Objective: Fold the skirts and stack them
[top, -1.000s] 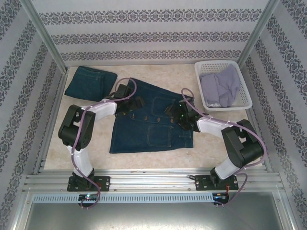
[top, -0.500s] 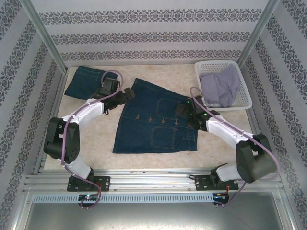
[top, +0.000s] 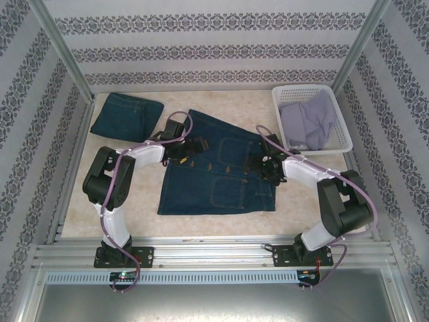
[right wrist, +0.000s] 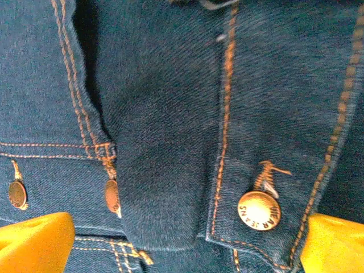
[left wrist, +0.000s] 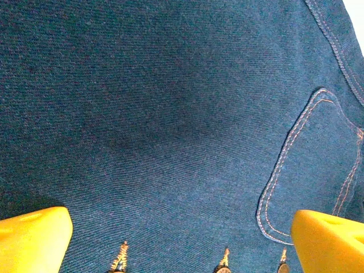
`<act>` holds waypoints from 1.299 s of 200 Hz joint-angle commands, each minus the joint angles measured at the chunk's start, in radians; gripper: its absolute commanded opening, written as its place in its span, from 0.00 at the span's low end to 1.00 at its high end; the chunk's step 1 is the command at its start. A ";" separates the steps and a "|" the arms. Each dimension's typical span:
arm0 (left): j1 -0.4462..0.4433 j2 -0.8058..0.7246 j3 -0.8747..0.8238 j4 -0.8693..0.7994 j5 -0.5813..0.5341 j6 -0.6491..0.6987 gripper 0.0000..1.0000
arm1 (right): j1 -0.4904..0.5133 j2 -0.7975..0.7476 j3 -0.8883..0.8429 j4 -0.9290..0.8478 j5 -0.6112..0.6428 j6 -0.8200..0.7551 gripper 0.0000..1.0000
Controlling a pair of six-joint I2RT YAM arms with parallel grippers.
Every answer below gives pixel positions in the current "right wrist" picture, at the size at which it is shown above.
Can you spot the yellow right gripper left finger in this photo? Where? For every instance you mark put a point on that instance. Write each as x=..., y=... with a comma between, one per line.
x=34, y=247

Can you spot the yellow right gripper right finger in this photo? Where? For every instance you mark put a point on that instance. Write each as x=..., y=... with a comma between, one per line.
x=335, y=247

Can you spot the buttoned dark denim skirt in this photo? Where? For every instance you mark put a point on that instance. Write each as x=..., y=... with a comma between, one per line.
x=170, y=113

